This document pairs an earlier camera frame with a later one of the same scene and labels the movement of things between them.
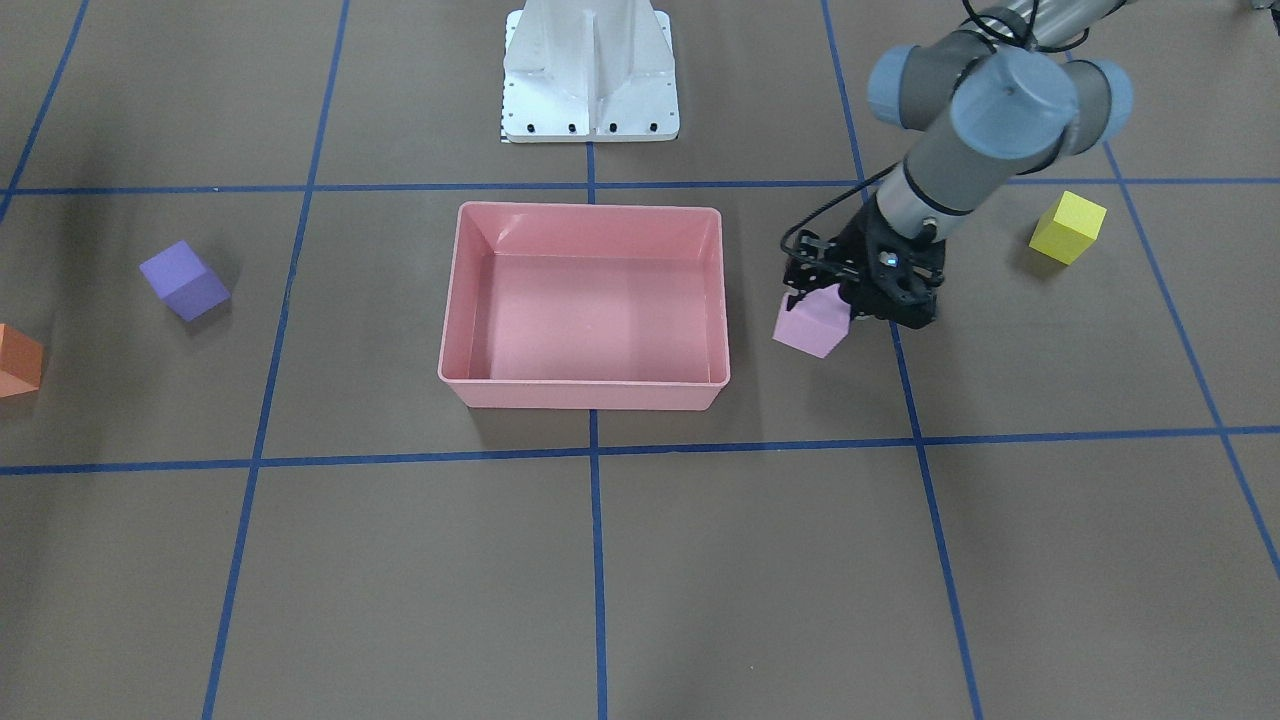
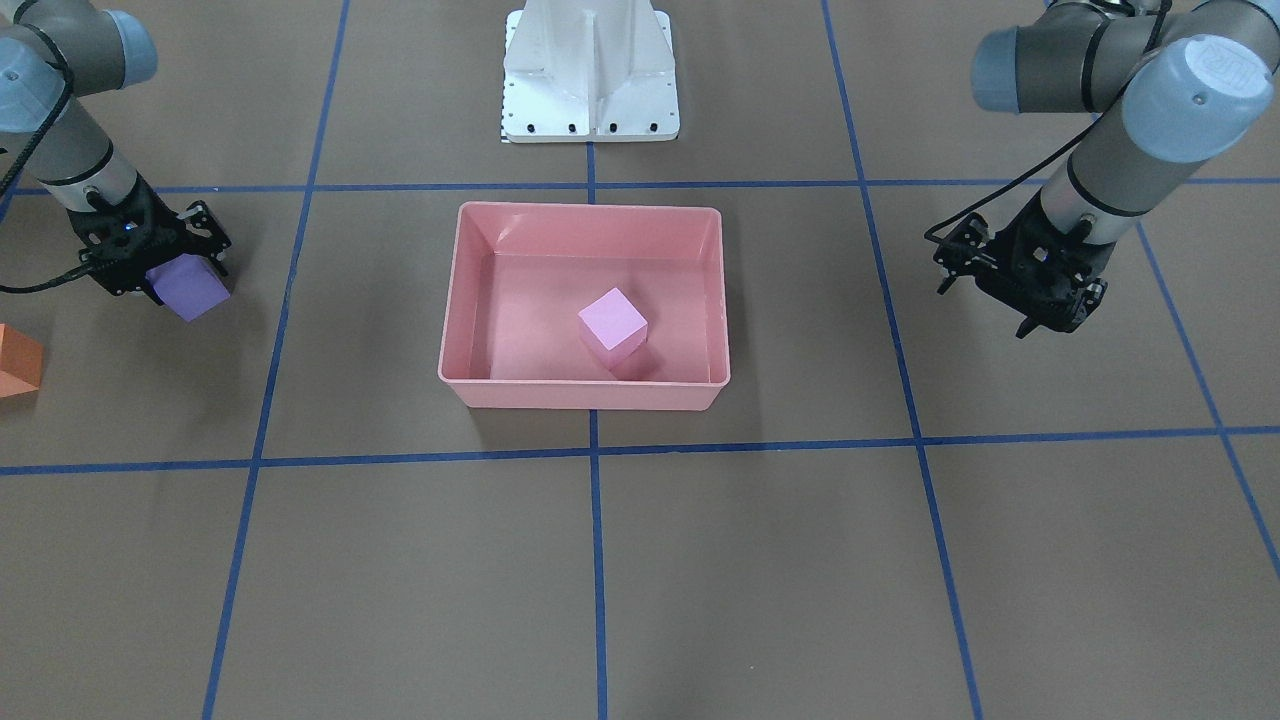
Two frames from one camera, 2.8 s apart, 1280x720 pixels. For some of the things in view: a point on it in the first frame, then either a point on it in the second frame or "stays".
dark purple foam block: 181,281 stays
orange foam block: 20,363 stays
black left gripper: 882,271 -> 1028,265
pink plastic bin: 585,307 stays
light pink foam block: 817,323 -> 613,328
